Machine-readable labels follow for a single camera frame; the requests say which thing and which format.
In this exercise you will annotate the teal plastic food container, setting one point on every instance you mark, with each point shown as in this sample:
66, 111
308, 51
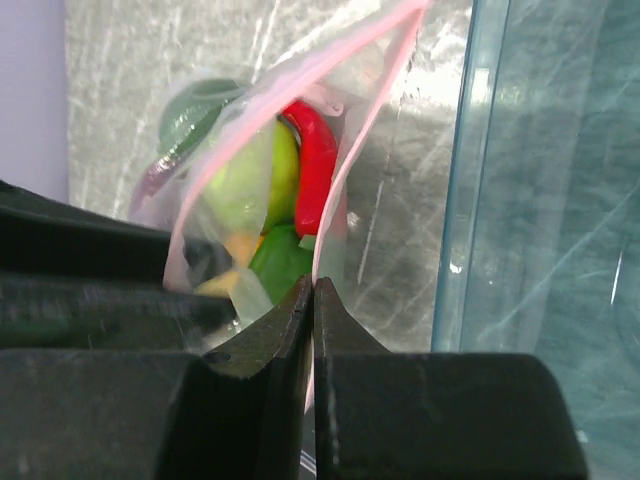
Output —
540, 250

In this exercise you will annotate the clear zip top bag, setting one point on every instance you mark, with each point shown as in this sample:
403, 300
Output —
387, 83

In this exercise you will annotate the red chili toy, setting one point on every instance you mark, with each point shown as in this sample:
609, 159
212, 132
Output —
317, 160

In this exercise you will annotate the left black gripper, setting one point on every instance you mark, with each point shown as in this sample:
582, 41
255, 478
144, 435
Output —
75, 279

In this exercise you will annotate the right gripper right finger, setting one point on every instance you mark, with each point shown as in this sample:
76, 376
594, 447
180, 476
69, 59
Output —
385, 415

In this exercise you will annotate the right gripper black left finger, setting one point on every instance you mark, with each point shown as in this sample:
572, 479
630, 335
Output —
93, 385

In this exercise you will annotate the purple eggplant toy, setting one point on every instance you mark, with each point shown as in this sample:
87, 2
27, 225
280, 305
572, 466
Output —
152, 179

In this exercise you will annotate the green apple toy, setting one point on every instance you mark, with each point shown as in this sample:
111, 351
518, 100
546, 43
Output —
254, 189

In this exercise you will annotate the green bell pepper toy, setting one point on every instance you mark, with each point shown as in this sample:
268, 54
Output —
279, 261

